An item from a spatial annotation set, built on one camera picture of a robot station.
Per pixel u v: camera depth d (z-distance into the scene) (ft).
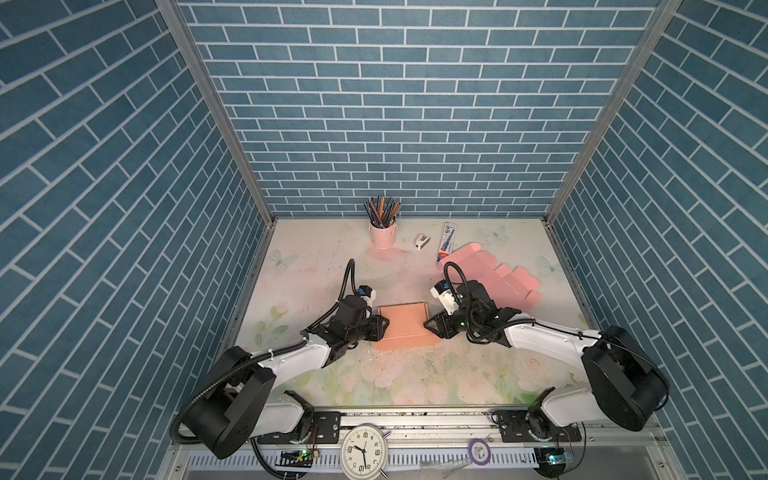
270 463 2.28
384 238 3.51
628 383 1.42
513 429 2.41
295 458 2.35
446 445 2.37
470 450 2.32
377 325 2.53
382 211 3.55
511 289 3.31
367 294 2.60
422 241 3.65
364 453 2.20
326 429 2.43
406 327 2.85
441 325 2.48
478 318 2.23
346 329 2.22
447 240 3.69
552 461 2.30
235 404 1.37
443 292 2.57
